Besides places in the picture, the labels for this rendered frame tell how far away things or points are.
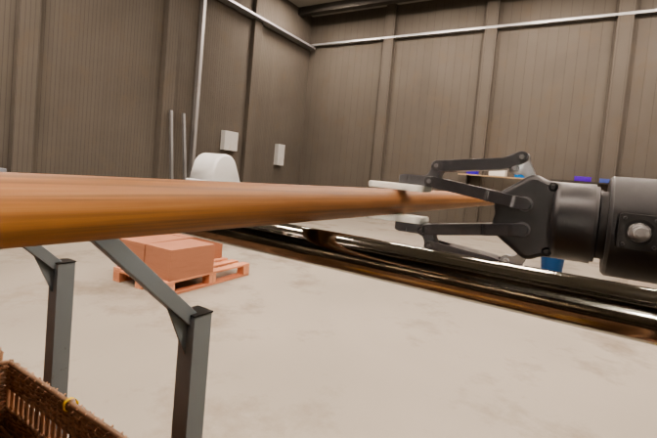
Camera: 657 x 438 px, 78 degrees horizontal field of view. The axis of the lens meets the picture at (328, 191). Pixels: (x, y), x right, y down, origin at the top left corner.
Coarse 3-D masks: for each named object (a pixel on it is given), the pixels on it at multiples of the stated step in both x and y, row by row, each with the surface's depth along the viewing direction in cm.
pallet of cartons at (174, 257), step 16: (128, 240) 387; (144, 240) 393; (160, 240) 400; (176, 240) 410; (192, 240) 415; (144, 256) 377; (160, 256) 366; (176, 256) 364; (192, 256) 380; (208, 256) 398; (160, 272) 366; (176, 272) 366; (192, 272) 382; (208, 272) 400; (240, 272) 450; (176, 288) 378; (192, 288) 384
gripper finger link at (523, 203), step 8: (432, 176) 46; (432, 184) 45; (440, 184) 45; (448, 184) 44; (456, 184) 44; (464, 184) 43; (456, 192) 44; (464, 192) 43; (472, 192) 43; (480, 192) 43; (488, 192) 42; (496, 192) 41; (488, 200) 42; (496, 200) 41; (504, 200) 41; (512, 200) 40; (520, 200) 40; (528, 200) 40; (520, 208) 40; (528, 208) 40
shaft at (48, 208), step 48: (0, 192) 15; (48, 192) 16; (96, 192) 18; (144, 192) 20; (192, 192) 22; (240, 192) 25; (288, 192) 29; (336, 192) 35; (384, 192) 44; (432, 192) 58; (0, 240) 15; (48, 240) 16; (96, 240) 18
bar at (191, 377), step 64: (128, 256) 60; (320, 256) 32; (384, 256) 29; (448, 256) 27; (64, 320) 98; (192, 320) 71; (576, 320) 23; (640, 320) 21; (64, 384) 100; (192, 384) 72
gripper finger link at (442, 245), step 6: (438, 240) 47; (426, 246) 45; (432, 246) 45; (438, 246) 45; (444, 246) 45; (450, 246) 44; (456, 246) 45; (462, 246) 45; (456, 252) 44; (462, 252) 44; (468, 252) 43; (474, 252) 43; (480, 252) 43; (486, 252) 44; (486, 258) 42; (492, 258) 42; (498, 258) 42
